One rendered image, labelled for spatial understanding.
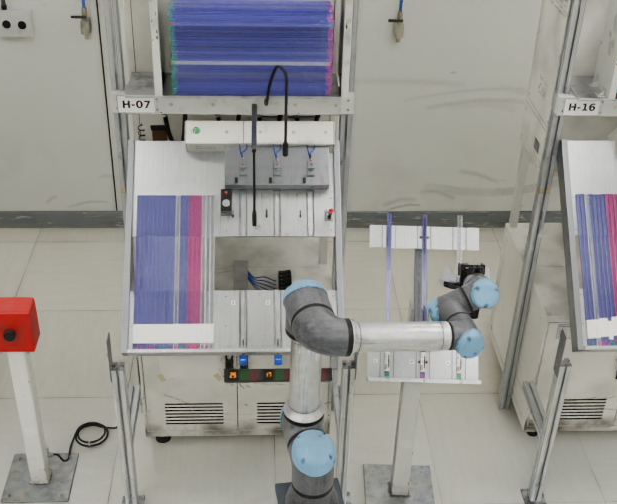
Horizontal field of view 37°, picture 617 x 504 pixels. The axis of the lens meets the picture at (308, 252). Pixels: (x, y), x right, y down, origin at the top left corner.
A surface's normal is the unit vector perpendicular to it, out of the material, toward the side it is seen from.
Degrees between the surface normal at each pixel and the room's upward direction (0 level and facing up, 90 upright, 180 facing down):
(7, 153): 90
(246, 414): 90
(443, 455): 0
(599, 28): 90
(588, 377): 90
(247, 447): 0
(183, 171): 43
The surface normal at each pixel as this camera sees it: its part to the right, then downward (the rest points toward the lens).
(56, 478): 0.03, -0.84
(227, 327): 0.05, -0.25
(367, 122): 0.05, 0.54
